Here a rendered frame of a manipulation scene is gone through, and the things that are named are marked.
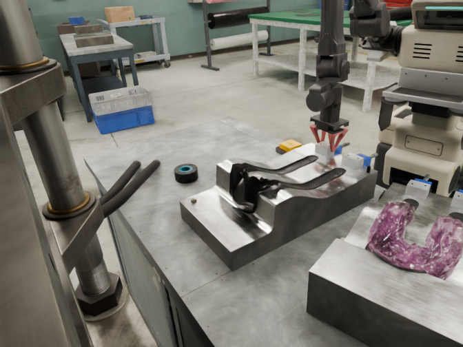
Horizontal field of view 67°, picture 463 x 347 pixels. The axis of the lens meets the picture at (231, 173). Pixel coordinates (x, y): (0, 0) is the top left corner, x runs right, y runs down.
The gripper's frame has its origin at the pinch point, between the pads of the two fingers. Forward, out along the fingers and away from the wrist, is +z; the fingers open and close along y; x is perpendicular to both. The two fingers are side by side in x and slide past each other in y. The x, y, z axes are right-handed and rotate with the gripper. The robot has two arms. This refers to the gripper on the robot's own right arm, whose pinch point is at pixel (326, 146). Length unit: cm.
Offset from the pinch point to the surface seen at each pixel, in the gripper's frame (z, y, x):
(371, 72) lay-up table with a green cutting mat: 48, -164, 248
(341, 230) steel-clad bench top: 10.7, 22.5, -17.5
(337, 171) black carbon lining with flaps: 2.3, 10.0, -6.3
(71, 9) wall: -13, -632, 59
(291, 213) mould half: 2.2, 17.6, -30.6
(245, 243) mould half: 4.7, 17.2, -44.0
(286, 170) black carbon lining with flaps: 3.1, -0.5, -16.3
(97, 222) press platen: -10, 10, -72
